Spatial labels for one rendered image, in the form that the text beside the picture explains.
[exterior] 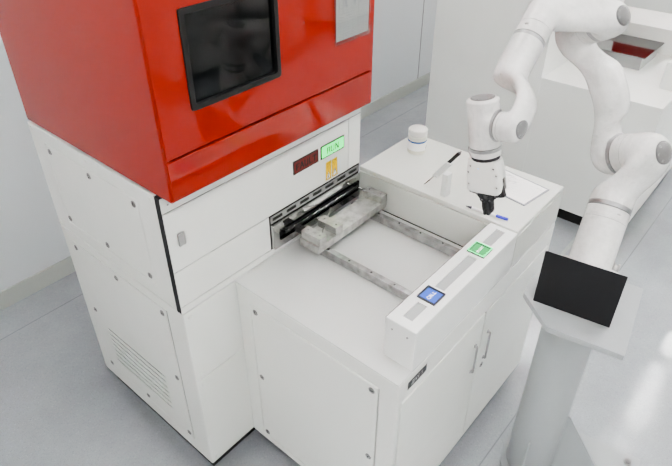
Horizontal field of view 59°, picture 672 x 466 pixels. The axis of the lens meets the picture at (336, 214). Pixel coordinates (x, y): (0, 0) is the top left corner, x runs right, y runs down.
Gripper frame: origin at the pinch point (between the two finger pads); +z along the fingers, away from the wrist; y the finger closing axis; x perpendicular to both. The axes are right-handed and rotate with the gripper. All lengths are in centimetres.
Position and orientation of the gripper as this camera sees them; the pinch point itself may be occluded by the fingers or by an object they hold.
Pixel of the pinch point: (488, 206)
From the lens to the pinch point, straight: 171.1
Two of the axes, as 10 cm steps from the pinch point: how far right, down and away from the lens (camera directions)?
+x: 6.5, -4.3, 6.3
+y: 7.4, 1.9, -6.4
